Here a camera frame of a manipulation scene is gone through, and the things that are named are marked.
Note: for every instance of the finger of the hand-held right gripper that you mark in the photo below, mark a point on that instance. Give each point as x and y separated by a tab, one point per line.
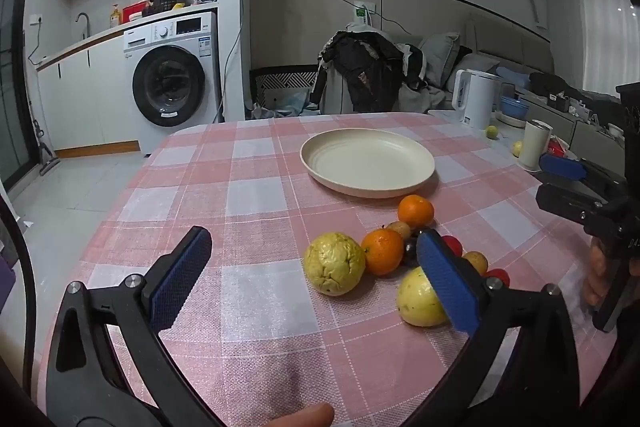
562	167
565	202

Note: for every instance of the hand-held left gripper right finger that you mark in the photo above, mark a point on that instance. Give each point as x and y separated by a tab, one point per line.
447	283

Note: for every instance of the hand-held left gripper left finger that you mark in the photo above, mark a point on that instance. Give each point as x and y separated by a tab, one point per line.
180	278

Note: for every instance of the brown kiwi fruit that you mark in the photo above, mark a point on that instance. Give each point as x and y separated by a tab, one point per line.
477	261
400	229

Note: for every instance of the smooth yellow round fruit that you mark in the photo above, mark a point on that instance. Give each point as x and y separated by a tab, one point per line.
415	302

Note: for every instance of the red tomato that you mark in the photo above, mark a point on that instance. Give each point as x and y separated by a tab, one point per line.
453	245
500	278

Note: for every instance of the dark purple plum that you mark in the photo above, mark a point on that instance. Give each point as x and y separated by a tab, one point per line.
410	252

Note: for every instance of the orange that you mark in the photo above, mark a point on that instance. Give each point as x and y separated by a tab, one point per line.
415	211
382	252

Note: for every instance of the bumpy green guava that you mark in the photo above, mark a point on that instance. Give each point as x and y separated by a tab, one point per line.
334	263

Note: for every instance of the cream round plate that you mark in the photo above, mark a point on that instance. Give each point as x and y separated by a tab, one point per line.
365	162

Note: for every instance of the person's right hand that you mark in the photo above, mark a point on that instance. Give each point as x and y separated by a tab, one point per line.
595	274

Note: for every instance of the person's left hand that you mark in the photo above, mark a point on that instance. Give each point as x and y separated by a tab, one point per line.
305	417

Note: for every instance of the red snack packet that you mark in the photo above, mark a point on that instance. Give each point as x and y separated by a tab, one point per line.
556	149

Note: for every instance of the white tumbler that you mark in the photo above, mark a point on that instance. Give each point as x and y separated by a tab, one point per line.
532	147

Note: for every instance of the white side table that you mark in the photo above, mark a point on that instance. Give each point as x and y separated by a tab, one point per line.
505	142

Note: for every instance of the blue bowl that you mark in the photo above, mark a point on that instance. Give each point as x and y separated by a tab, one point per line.
515	107

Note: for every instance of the small green fruit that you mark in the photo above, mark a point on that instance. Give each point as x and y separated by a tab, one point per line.
492	132

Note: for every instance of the pink checked tablecloth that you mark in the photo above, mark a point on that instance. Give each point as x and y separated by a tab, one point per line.
225	187

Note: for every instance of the white electric kettle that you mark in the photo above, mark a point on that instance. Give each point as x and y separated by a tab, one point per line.
477	99

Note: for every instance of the grey sofa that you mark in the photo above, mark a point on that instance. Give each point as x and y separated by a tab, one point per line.
520	52

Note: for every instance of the grey pillow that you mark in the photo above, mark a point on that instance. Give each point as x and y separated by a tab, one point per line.
440	57

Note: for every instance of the white kitchen counter cabinet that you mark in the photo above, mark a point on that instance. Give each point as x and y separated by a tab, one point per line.
80	97

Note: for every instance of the black jacket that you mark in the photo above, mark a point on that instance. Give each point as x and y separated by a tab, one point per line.
367	67

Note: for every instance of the black chevron patterned basket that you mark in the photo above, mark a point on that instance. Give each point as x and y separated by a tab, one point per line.
282	79

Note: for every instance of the white washing machine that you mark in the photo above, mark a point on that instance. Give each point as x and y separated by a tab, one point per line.
170	38

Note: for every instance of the yellow soap bottle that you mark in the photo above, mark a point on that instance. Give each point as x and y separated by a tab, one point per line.
115	18

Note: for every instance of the red box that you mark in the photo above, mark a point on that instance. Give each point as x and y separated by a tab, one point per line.
134	13

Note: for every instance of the curved metal faucet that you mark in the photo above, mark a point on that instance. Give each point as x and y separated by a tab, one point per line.
85	21

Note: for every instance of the wall socket with green charger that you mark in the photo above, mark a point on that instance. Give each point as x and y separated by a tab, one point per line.
362	11

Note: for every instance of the white wall socket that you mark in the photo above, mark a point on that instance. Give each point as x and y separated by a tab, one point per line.
34	19

